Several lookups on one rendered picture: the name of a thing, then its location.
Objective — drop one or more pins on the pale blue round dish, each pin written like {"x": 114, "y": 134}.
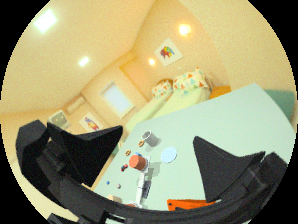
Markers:
{"x": 169, "y": 155}

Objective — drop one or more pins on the cream cylinder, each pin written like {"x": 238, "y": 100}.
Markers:
{"x": 114, "y": 198}

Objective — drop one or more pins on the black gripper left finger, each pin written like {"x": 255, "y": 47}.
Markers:
{"x": 88, "y": 152}

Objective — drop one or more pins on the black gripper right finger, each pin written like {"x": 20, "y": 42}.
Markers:
{"x": 219, "y": 169}

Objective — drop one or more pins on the grey open cup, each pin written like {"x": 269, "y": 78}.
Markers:
{"x": 150, "y": 138}

